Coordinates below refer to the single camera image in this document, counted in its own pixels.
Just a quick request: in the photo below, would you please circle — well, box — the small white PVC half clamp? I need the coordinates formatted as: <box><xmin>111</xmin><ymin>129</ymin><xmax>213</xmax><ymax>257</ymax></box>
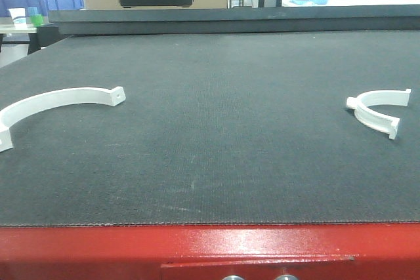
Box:
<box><xmin>346</xmin><ymin>89</ymin><xmax>411</xmax><ymax>140</ymax></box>

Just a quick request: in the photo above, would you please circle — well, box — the large white PVC half clamp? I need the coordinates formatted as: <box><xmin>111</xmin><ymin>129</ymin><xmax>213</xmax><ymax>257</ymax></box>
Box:
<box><xmin>1</xmin><ymin>87</ymin><xmax>126</xmax><ymax>151</ymax></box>

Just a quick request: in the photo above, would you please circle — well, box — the dark grey table mat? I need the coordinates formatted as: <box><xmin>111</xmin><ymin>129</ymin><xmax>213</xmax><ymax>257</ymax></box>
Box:
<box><xmin>1</xmin><ymin>30</ymin><xmax>419</xmax><ymax>226</ymax></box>

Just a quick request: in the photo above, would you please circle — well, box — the light blue tray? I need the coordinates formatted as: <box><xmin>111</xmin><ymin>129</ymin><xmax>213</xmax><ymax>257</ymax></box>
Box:
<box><xmin>289</xmin><ymin>0</ymin><xmax>329</xmax><ymax>7</ymax></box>

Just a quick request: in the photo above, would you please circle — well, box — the green plastic cup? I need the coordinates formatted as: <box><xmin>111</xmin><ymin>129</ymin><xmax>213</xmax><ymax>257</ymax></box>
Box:
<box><xmin>30</xmin><ymin>14</ymin><xmax>44</xmax><ymax>27</ymax></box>

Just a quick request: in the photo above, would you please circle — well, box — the white paper cup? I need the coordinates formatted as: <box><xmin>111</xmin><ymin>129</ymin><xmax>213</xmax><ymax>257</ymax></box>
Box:
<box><xmin>9</xmin><ymin>7</ymin><xmax>27</xmax><ymax>30</ymax></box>

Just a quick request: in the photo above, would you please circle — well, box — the red metal table frame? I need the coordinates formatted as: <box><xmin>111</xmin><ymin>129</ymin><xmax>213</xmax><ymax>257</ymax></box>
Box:
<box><xmin>1</xmin><ymin>223</ymin><xmax>419</xmax><ymax>279</ymax></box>

